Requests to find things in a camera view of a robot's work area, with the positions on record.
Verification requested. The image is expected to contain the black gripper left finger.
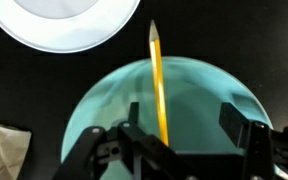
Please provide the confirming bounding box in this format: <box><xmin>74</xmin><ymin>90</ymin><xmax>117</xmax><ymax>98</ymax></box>
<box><xmin>52</xmin><ymin>101</ymin><xmax>198</xmax><ymax>180</ymax></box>

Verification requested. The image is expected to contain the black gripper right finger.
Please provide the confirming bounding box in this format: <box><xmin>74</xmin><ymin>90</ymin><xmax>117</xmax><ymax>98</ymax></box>
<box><xmin>218</xmin><ymin>102</ymin><xmax>288</xmax><ymax>180</ymax></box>

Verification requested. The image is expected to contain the yellow pencil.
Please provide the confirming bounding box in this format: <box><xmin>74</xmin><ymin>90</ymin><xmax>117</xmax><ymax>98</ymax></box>
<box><xmin>148</xmin><ymin>19</ymin><xmax>170</xmax><ymax>148</ymax></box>

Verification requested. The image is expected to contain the teal green bowl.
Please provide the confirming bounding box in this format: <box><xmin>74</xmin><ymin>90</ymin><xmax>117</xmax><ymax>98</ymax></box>
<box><xmin>60</xmin><ymin>55</ymin><xmax>275</xmax><ymax>180</ymax></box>

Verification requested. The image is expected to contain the beige paper napkin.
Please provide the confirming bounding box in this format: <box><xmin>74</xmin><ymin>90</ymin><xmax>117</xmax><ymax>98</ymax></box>
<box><xmin>0</xmin><ymin>122</ymin><xmax>33</xmax><ymax>180</ymax></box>

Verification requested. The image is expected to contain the white round plate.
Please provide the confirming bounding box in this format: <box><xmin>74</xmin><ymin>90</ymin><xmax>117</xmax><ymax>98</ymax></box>
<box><xmin>0</xmin><ymin>0</ymin><xmax>142</xmax><ymax>54</ymax></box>

